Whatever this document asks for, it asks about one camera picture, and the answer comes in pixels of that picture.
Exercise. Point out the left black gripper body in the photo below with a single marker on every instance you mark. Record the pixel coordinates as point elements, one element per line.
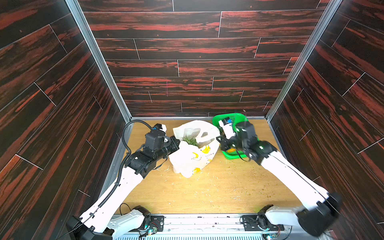
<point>167,148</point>

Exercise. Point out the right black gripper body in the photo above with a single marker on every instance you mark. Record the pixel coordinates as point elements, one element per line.
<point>227,143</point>

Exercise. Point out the white plastic bag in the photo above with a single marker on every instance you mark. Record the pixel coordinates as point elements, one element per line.
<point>189,160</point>

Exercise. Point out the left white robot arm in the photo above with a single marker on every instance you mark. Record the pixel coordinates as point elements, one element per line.
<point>96,223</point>

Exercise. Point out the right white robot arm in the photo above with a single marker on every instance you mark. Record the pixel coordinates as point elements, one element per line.
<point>319,209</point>

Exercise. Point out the green plastic basket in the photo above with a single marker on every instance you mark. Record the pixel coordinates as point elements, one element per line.
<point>236,118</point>

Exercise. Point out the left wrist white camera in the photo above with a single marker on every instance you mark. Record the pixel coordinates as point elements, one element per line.
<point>160,127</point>

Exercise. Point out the wrist white camera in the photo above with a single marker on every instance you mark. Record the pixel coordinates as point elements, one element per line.
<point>160,127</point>
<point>227,126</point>

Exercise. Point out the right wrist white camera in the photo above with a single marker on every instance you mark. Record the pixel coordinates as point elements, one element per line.
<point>227,126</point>

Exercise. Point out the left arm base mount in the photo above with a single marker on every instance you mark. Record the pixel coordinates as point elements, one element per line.
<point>151,224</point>

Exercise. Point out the metal front rail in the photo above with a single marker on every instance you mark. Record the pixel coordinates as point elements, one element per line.
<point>200,227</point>

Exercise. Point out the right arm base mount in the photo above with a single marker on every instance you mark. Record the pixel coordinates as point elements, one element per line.
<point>255,222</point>

